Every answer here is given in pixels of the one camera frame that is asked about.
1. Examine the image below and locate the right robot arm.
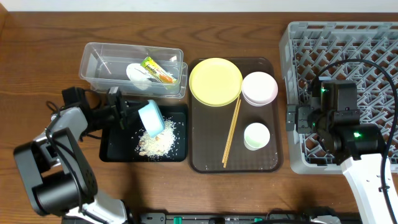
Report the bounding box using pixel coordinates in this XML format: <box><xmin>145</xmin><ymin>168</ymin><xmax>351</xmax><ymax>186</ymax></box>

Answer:
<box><xmin>286</xmin><ymin>80</ymin><xmax>397</xmax><ymax>223</ymax></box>

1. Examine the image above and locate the white cup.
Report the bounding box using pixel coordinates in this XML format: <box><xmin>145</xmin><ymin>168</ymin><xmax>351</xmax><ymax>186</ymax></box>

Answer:
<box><xmin>244</xmin><ymin>123</ymin><xmax>271</xmax><ymax>151</ymax></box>

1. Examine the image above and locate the yellow plate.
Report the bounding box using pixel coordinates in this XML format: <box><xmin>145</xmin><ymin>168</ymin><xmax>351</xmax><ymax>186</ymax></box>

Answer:
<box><xmin>189</xmin><ymin>58</ymin><xmax>243</xmax><ymax>107</ymax></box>

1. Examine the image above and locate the white napkin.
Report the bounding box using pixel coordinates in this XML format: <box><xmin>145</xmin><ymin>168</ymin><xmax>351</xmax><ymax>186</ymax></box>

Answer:
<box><xmin>126</xmin><ymin>63</ymin><xmax>152</xmax><ymax>90</ymax></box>

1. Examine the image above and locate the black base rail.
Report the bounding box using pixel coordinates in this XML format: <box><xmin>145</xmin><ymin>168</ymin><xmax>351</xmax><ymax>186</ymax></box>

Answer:
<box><xmin>125</xmin><ymin>207</ymin><xmax>362</xmax><ymax>224</ymax></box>

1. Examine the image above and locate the black waste tray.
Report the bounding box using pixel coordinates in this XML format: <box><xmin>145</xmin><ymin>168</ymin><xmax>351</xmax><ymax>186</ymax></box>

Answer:
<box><xmin>99</xmin><ymin>105</ymin><xmax>188</xmax><ymax>162</ymax></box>

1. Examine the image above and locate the clear plastic bin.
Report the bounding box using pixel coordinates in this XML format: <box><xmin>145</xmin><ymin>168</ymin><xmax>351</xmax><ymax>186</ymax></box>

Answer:
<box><xmin>80</xmin><ymin>42</ymin><xmax>188</xmax><ymax>99</ymax></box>

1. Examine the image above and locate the light blue bowl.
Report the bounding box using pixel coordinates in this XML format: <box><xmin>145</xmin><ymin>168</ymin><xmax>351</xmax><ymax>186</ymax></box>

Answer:
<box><xmin>138</xmin><ymin>100</ymin><xmax>165</xmax><ymax>138</ymax></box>

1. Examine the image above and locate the brown serving tray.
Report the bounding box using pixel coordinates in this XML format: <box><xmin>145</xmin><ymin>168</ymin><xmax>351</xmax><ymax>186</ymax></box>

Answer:
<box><xmin>187</xmin><ymin>57</ymin><xmax>284</xmax><ymax>174</ymax></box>

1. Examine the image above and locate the green snack wrapper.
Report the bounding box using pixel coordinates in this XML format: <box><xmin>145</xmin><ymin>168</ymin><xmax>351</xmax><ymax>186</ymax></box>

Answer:
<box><xmin>141</xmin><ymin>57</ymin><xmax>177</xmax><ymax>84</ymax></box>

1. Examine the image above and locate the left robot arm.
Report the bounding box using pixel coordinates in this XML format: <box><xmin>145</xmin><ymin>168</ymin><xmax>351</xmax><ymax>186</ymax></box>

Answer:
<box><xmin>13</xmin><ymin>86</ymin><xmax>148</xmax><ymax>223</ymax></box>

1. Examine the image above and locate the pink bowl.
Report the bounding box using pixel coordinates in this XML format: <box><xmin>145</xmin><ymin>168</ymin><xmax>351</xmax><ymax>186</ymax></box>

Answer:
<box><xmin>242</xmin><ymin>72</ymin><xmax>279</xmax><ymax>106</ymax></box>

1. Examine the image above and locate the grey dishwasher rack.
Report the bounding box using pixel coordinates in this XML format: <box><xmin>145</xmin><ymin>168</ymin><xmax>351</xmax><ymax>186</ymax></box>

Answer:
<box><xmin>279</xmin><ymin>21</ymin><xmax>397</xmax><ymax>172</ymax></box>

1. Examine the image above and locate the rice food waste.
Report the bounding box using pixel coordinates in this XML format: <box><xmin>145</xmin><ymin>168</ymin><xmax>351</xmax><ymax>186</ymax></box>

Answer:
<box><xmin>134</xmin><ymin>117</ymin><xmax>185</xmax><ymax>161</ymax></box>

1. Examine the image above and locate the wooden chopstick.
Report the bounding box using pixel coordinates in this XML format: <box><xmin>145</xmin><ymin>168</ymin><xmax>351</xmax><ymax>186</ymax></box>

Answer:
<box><xmin>223</xmin><ymin>99</ymin><xmax>241</xmax><ymax>169</ymax></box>
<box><xmin>222</xmin><ymin>96</ymin><xmax>240</xmax><ymax>164</ymax></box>

